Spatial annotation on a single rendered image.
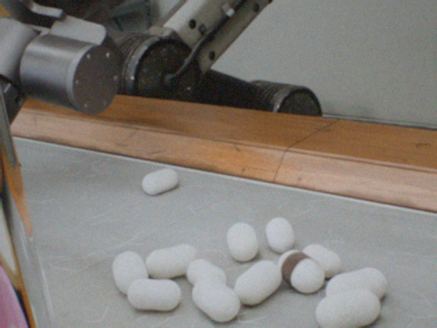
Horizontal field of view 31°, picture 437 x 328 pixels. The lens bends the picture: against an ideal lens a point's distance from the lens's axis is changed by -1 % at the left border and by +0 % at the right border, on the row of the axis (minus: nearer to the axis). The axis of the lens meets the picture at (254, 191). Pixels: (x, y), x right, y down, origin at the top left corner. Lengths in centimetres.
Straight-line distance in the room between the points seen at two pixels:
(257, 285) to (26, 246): 25
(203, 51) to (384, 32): 168
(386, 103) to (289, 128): 213
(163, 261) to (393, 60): 233
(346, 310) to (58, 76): 31
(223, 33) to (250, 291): 76
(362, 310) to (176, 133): 37
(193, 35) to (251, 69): 200
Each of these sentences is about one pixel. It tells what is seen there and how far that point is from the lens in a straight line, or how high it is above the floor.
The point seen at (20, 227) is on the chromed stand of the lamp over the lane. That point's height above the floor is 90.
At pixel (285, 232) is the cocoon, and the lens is 54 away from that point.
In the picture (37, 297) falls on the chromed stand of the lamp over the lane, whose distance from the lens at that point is 25.
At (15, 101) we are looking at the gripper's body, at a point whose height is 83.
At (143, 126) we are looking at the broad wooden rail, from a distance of 80.
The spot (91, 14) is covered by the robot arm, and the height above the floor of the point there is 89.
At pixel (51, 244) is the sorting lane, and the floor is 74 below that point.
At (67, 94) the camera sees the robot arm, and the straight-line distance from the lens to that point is 63.
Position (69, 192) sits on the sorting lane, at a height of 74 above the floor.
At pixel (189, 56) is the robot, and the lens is 114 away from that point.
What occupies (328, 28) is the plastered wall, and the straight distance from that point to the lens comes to 291.
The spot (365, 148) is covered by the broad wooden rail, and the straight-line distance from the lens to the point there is 66.
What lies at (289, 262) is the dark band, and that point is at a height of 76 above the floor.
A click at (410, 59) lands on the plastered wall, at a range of 278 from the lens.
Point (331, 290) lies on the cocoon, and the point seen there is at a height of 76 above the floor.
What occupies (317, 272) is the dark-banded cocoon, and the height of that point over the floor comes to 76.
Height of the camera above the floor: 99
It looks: 22 degrees down
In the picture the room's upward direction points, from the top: 7 degrees counter-clockwise
